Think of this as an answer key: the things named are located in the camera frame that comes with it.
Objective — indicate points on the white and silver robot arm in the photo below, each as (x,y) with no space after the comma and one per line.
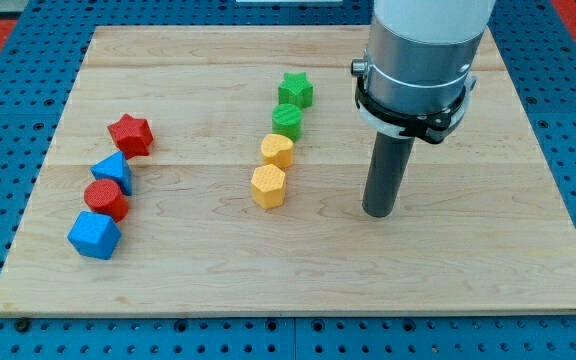
(419,52)

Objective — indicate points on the yellow heart block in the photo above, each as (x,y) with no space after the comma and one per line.
(278,150)

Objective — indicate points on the green circle block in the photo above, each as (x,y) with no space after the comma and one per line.
(287,121)

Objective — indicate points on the red circle block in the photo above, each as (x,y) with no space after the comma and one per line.
(106,197)

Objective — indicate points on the yellow hexagon block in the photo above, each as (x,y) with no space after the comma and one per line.
(268,186)

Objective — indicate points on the green star block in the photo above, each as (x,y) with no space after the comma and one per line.
(296,89)

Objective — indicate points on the light wooden board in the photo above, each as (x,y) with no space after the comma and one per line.
(478,228)

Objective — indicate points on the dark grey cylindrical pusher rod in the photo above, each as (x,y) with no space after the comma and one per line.
(388,164)

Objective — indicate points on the red star block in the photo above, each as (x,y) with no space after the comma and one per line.
(132,136)

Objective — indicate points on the blue triangle block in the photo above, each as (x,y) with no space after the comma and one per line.
(115,167)

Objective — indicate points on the blue cube block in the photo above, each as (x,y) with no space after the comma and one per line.
(94,235)

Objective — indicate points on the black clamp ring bracket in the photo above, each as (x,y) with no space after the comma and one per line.
(431,128)

